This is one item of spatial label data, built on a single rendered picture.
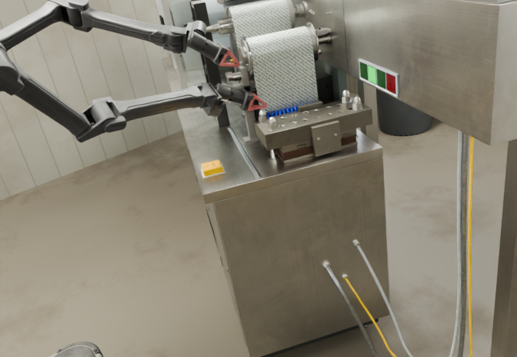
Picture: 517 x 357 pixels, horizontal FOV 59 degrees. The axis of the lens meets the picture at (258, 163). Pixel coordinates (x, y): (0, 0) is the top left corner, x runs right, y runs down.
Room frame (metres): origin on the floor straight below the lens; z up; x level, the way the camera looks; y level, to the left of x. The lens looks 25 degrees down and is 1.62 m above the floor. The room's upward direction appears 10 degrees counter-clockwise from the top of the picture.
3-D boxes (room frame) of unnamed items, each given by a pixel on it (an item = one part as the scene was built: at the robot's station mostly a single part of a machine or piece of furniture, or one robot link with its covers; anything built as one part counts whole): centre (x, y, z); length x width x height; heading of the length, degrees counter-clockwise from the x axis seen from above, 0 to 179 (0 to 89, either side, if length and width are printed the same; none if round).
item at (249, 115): (1.74, 0.01, 1.05); 0.06 x 0.05 x 0.31; 100
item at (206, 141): (2.65, 0.10, 0.88); 2.52 x 0.66 x 0.04; 10
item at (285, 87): (1.68, -0.16, 1.10); 0.23 x 0.01 x 0.18; 100
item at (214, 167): (1.52, 0.17, 0.91); 0.07 x 0.07 x 0.02; 10
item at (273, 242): (2.65, 0.08, 0.43); 2.52 x 0.64 x 0.86; 10
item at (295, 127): (1.57, -0.22, 1.00); 0.40 x 0.16 x 0.06; 100
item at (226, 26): (1.96, 0.03, 1.34); 0.06 x 0.06 x 0.06; 10
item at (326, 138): (1.48, -0.25, 0.97); 0.10 x 0.03 x 0.11; 100
